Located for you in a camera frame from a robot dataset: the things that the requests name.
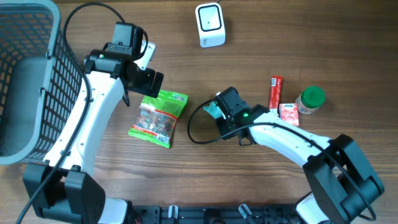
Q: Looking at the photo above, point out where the white barcode scanner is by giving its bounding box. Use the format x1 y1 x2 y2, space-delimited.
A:
195 2 226 48

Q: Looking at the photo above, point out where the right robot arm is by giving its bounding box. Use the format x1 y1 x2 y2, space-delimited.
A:
214 87 384 223

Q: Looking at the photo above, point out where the red coffee stick sachet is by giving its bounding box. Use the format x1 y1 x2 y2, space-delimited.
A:
269 76 284 115

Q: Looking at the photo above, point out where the grey plastic mesh basket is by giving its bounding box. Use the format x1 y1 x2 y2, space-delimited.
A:
1 1 82 165

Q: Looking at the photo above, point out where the green lid jar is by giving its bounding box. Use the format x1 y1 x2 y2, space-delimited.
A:
296 86 326 114

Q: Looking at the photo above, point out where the red white tissue pack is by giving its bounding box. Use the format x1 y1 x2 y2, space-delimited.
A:
279 103 299 126

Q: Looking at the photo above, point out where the green candy bag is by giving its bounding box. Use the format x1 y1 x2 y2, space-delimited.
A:
128 90 188 148

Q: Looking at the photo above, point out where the teal snack packet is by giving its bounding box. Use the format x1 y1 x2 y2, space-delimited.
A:
203 101 224 119

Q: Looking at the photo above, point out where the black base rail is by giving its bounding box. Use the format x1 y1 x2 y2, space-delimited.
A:
126 204 304 224

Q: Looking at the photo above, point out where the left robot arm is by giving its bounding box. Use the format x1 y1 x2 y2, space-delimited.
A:
23 22 164 223

